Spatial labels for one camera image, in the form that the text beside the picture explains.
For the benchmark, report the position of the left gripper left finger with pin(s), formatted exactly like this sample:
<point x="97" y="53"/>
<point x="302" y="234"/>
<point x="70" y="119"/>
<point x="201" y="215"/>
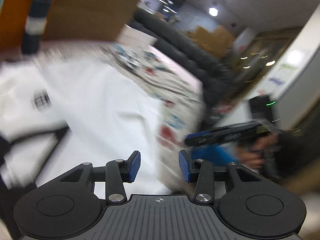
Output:
<point x="132" y="166"/>

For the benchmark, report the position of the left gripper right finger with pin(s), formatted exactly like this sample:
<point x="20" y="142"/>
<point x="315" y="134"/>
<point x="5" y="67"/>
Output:
<point x="187" y="166"/>

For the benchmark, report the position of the white t-shirt black trim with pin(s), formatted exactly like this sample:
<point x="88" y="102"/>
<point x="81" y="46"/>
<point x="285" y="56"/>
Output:
<point x="109" y="117"/>

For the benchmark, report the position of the person right hand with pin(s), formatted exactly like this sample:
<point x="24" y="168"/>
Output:
<point x="252" y="158"/>

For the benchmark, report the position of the black leather sofa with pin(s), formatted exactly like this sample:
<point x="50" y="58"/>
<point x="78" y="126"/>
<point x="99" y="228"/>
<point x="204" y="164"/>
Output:
<point x="217" y="79"/>

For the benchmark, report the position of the printed cartoon bed sheet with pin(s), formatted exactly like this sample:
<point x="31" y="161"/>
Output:
<point x="181" y="104"/>

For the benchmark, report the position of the white flat boxes stack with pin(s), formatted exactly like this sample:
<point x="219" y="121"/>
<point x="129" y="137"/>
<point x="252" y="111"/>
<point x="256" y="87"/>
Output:
<point x="133" y="37"/>

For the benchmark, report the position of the large brown cardboard box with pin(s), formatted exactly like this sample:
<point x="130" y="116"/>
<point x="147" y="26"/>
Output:
<point x="96" y="20"/>

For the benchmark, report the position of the dark blue thermos bottle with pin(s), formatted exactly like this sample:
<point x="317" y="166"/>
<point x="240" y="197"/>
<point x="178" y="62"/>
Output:
<point x="35" y="26"/>

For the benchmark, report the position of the orange cardboard box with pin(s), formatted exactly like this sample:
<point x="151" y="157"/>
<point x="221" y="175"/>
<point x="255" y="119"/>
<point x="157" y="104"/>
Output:
<point x="13" y="17"/>

